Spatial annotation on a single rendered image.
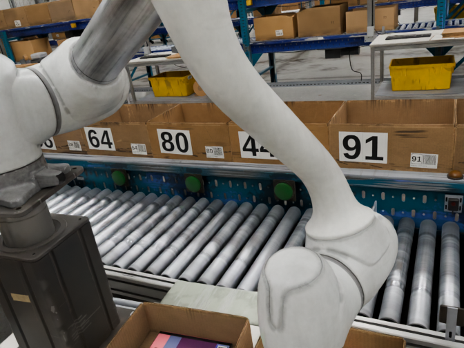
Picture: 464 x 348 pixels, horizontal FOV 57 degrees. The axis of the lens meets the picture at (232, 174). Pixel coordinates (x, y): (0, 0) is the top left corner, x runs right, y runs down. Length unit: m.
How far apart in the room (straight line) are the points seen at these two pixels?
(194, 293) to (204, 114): 1.02
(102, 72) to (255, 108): 0.47
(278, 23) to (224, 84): 5.60
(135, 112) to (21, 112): 1.39
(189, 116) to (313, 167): 1.55
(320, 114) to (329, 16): 4.08
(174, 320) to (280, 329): 0.60
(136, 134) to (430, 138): 1.17
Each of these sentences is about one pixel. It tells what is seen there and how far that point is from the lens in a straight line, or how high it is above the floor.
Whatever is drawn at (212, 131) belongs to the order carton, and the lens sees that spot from 1.70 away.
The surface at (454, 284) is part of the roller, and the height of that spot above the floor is 0.75.
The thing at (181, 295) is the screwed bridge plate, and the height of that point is 0.75.
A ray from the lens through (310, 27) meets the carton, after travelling 5.93.
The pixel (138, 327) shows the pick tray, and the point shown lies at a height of 0.80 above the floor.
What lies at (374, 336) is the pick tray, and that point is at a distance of 0.97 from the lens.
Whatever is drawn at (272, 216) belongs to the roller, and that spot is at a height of 0.75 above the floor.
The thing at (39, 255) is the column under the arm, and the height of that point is 1.08.
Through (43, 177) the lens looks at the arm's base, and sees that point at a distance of 0.94.
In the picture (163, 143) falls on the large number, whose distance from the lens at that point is 1.85.
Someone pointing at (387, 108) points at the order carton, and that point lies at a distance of 1.77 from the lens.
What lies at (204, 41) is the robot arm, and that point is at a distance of 0.46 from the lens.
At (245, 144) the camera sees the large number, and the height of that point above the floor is 0.96.
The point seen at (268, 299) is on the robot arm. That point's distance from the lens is 0.52.
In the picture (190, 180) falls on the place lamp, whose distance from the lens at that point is 1.75.
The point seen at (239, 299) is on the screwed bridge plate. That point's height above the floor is 0.75.
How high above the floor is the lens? 1.52
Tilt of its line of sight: 23 degrees down
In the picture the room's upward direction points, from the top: 9 degrees counter-clockwise
